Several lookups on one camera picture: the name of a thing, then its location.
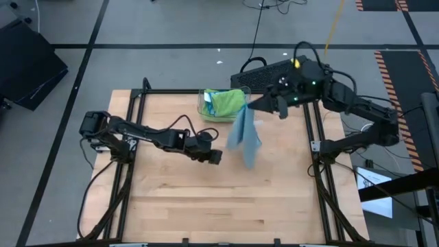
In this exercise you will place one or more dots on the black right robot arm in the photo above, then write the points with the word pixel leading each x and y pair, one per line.
pixel 360 109

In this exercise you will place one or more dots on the large black case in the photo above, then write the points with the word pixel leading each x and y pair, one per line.
pixel 27 68

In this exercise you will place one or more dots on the black orange-striped mat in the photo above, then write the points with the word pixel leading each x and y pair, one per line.
pixel 377 4
pixel 401 85

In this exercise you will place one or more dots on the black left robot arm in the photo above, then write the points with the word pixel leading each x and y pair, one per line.
pixel 144 132

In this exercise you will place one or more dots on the light blue microfiber towel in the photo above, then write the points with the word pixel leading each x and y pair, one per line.
pixel 245 137
pixel 207 103

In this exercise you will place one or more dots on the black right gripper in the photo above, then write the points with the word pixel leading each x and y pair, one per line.
pixel 302 84

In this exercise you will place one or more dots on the black metal table frame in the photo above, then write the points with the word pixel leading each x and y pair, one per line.
pixel 164 91

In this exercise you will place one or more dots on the clear plastic bin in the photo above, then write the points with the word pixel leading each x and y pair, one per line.
pixel 199 109

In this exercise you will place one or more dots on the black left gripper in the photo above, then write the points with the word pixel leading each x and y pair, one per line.
pixel 202 145

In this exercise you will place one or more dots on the black beam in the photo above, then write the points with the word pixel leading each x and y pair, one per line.
pixel 394 187

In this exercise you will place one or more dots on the grey post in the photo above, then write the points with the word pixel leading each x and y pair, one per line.
pixel 430 120

